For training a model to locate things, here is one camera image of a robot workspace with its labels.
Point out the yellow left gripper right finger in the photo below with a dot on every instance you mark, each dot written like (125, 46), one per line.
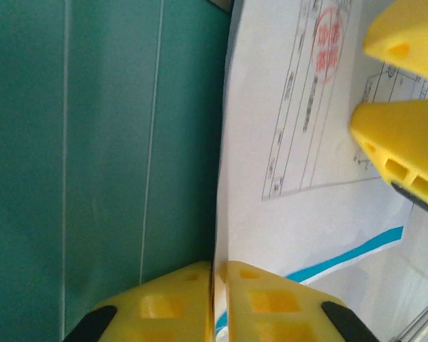
(278, 313)

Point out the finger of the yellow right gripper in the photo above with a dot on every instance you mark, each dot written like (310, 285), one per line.
(403, 142)
(410, 35)

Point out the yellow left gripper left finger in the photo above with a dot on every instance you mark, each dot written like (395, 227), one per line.
(164, 310)

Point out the white sheet with blue border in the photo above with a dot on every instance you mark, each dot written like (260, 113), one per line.
(257, 142)

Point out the green paper folder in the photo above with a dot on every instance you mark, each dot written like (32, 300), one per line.
(92, 142)

